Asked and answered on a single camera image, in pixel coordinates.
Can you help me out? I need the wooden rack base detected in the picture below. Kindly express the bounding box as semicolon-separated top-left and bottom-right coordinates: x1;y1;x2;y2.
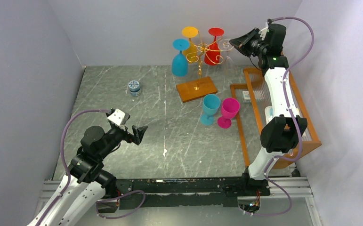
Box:
176;77;218;103

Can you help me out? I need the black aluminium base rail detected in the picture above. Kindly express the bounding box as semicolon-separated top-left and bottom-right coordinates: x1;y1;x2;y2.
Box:
40;176;313;210

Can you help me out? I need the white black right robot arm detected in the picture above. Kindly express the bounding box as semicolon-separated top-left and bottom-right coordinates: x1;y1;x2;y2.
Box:
229;23;308;195

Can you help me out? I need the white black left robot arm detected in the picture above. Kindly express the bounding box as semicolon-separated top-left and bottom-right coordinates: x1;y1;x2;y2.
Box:
30;126;148;226

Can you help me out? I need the clear wine glass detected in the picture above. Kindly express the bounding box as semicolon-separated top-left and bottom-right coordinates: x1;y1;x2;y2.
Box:
218;39;236;76

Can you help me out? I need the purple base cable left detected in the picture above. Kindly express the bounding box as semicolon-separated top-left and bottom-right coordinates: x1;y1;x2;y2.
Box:
95;189;146;219

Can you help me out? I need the small white box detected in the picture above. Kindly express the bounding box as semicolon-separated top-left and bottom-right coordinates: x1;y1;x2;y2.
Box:
242;91;251;103

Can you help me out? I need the yellow wine glass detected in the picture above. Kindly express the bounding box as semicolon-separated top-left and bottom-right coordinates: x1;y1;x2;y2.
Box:
182;26;199;62

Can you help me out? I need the light blue wine glass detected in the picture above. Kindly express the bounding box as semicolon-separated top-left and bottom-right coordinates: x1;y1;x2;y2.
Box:
200;94;221;126

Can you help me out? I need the pink wine glass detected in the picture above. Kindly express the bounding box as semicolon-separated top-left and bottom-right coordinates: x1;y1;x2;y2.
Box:
217;97;240;129

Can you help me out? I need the dark blue wine glass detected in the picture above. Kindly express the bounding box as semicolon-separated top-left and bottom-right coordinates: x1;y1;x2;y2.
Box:
171;39;190;77

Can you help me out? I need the blue blister pack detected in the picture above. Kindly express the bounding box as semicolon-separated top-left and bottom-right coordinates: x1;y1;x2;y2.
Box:
265;106;273;124

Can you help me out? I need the blue cleaning gel jar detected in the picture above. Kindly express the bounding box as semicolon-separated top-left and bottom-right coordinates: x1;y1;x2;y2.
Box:
128;80;142;97

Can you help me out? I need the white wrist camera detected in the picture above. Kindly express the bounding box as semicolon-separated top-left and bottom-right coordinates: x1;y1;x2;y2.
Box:
259;27;268;40
107;108;130;126

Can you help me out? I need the gold wire glass rack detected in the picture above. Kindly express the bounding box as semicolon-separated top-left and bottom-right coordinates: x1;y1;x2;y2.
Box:
185;36;234;91

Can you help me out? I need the red wine glass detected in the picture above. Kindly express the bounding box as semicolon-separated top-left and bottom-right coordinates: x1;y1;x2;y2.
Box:
204;27;224;65

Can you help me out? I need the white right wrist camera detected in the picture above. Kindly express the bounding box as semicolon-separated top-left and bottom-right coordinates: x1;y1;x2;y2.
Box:
259;27;268;40

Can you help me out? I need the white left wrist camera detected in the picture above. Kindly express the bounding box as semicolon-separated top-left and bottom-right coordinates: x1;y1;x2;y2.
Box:
107;108;130;126

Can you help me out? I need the wooden tiered shelf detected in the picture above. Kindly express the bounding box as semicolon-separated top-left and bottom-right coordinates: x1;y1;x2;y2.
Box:
230;66;322;167

